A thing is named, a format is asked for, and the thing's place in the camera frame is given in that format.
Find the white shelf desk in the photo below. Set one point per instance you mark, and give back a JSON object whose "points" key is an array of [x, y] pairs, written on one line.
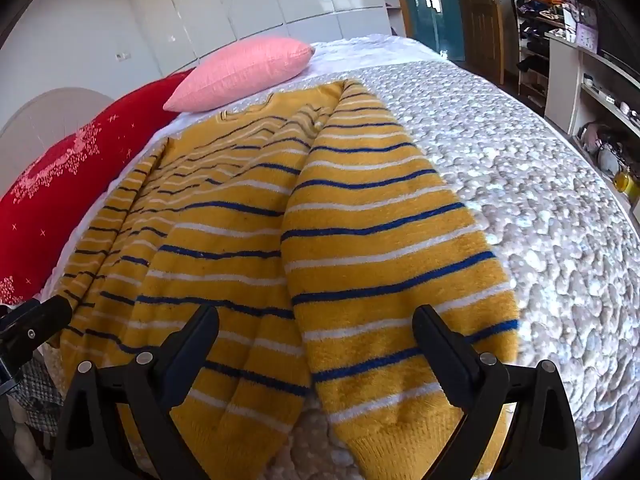
{"points": [[562, 85]]}

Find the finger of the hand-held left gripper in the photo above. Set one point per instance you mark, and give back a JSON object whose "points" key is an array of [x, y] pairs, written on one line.
{"points": [[20, 311], [47, 317]]}

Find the red patterned pillow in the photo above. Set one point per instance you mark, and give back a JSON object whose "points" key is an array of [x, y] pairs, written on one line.
{"points": [[60, 190]]}

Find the teal glass door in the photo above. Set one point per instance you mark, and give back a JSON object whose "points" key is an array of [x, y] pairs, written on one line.
{"points": [[430, 5]]}

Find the black television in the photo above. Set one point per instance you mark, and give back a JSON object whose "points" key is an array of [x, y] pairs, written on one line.
{"points": [[620, 35]]}

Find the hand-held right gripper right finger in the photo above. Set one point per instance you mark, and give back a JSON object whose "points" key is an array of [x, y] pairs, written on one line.
{"points": [[434, 345]]}

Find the pink pillow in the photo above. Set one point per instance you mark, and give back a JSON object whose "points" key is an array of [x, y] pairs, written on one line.
{"points": [[240, 72]]}

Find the yellow striped sweater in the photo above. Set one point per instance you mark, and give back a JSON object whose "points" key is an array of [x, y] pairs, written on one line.
{"points": [[240, 220]]}

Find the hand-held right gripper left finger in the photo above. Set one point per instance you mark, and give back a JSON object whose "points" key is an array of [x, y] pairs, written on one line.
{"points": [[199, 342]]}

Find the checked cloth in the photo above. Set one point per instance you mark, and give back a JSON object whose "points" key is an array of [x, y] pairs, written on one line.
{"points": [[42, 395]]}

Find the person's left forearm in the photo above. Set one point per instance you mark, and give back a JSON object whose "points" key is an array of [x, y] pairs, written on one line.
{"points": [[25, 450]]}

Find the white shoe rack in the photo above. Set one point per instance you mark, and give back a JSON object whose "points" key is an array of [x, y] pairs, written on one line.
{"points": [[532, 60]]}

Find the brown wooden door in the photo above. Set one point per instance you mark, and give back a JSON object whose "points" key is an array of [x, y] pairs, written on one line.
{"points": [[482, 15]]}

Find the bed with quilted cover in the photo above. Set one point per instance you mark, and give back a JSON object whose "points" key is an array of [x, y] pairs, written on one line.
{"points": [[530, 190]]}

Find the framed table clock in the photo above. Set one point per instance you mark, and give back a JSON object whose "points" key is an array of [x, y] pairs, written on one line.
{"points": [[585, 9]]}

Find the pink bag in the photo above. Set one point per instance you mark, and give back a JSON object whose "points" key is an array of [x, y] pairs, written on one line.
{"points": [[592, 136]]}

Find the beige rounded headboard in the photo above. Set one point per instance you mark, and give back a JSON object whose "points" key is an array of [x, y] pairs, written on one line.
{"points": [[45, 110]]}

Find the white glossy wardrobe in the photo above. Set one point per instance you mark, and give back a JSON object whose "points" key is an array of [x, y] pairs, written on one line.
{"points": [[260, 5]]}

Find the yellow container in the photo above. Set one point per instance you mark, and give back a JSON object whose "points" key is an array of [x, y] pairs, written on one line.
{"points": [[624, 182]]}

